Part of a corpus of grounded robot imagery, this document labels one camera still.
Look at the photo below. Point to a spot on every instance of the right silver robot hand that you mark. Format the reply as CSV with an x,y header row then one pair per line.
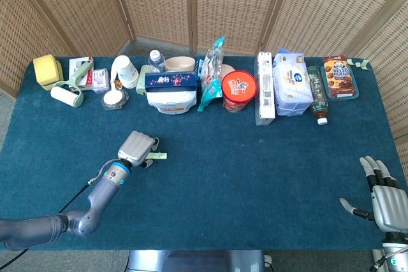
x,y
392,208

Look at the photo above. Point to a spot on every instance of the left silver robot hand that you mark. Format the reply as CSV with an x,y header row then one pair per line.
x,y
135,147

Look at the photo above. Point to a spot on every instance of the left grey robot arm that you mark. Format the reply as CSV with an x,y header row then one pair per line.
x,y
102,190

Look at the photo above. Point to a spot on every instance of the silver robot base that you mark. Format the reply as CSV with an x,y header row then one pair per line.
x,y
194,260

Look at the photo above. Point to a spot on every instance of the small round glass jar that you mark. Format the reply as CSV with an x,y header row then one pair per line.
x,y
114,98

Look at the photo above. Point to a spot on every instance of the white round tub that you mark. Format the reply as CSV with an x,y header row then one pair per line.
x,y
172,101

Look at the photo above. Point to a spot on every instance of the pale green holder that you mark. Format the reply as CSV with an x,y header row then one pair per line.
x,y
141,82

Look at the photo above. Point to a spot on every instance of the small brown snack packet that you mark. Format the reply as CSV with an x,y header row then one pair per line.
x,y
118,83

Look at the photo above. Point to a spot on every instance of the dark blue long box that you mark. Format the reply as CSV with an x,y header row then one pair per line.
x,y
170,81

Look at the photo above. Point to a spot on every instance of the clear purple plastic box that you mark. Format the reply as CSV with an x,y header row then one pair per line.
x,y
101,81

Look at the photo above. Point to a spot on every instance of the stack of white paper cups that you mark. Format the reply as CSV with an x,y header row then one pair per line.
x,y
126,69

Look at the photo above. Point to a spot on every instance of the green lint roller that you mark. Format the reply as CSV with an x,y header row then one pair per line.
x,y
65,95

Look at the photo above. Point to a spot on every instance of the clear water bottle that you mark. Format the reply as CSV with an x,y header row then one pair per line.
x,y
156,61

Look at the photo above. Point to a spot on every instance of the teal snack bag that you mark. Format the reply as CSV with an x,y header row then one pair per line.
x,y
210,90

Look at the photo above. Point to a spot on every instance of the beige bowl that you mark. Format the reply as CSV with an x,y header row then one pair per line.
x,y
180,64

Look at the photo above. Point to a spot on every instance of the blue table cloth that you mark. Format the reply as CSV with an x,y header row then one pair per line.
x,y
223,195

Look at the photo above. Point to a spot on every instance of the white and red carton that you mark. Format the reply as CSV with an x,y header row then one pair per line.
x,y
78,65

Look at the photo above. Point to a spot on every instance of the small blue packet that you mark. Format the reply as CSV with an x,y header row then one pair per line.
x,y
199,66

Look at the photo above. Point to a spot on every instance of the red lidded can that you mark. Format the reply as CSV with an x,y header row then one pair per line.
x,y
239,88

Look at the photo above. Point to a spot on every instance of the beige round container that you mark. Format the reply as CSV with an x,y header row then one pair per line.
x,y
227,70

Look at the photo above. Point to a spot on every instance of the yellow sponge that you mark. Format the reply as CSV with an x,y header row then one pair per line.
x,y
44,68

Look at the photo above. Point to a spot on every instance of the green tea bottle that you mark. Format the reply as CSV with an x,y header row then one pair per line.
x,y
318,97

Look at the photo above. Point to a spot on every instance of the white long box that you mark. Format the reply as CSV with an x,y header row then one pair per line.
x,y
265,90

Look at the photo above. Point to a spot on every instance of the Hello Panda biscuit box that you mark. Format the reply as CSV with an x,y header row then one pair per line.
x,y
339,76

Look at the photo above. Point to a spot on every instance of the green paper strip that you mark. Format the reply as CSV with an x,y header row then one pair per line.
x,y
359,63

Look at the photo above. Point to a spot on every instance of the white blue tissue pack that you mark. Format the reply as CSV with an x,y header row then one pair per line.
x,y
292,84

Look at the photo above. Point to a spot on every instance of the woven rattan folding screen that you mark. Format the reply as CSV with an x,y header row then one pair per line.
x,y
223,4

